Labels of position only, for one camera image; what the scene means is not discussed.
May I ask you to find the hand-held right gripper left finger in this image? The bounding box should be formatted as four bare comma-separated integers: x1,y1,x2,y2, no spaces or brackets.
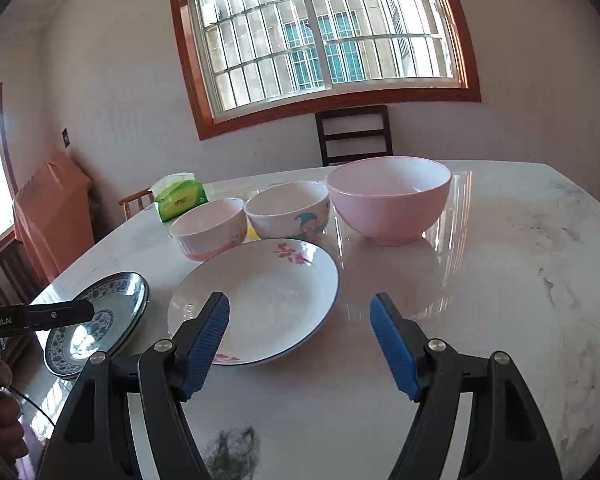
37,291,230,480

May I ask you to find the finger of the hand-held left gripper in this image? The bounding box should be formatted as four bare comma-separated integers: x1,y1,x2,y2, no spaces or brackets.
12,300,95,332

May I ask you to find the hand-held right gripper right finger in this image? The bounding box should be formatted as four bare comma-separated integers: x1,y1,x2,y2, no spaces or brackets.
370,292,563,480

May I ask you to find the blue patterned plate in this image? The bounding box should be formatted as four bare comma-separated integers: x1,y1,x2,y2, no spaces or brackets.
107,274,151,356
44,271,147,378

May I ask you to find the white plate with pink flowers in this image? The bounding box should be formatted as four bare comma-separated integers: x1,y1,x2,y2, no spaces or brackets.
167,238,341,367

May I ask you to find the white ribbed bowl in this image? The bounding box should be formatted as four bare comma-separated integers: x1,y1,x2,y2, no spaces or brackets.
170,198,246,262

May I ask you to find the large pink bowl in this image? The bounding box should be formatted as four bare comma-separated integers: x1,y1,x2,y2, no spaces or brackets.
326,156,453,247

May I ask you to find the white bowl with blue cartoon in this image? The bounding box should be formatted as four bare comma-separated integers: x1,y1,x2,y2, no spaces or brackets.
244,180,331,242

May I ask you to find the person's left hand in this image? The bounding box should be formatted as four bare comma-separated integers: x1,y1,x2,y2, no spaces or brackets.
0,362,28,463

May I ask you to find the dark slatted wooden furniture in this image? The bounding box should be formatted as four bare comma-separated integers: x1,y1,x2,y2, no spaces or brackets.
0,242,46,311

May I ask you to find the orange cloth-covered furniture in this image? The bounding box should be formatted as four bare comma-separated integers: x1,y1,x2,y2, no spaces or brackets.
12,152,96,283

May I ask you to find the dark fuzzy clump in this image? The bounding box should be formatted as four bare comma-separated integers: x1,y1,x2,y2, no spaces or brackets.
205,426,262,480

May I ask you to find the light wooden chair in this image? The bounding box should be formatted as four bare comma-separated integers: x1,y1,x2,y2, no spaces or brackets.
119,189,156,221

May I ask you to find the green tissue pack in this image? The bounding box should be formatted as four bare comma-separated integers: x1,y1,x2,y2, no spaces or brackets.
152,172,210,223

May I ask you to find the dark wooden chair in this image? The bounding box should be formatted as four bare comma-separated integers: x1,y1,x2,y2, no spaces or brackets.
315,105,394,167

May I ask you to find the large wood-framed window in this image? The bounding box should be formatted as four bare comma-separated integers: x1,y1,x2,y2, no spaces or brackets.
166,0,482,142

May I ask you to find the black cable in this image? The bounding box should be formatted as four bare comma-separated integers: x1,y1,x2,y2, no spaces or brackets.
7,385,57,428

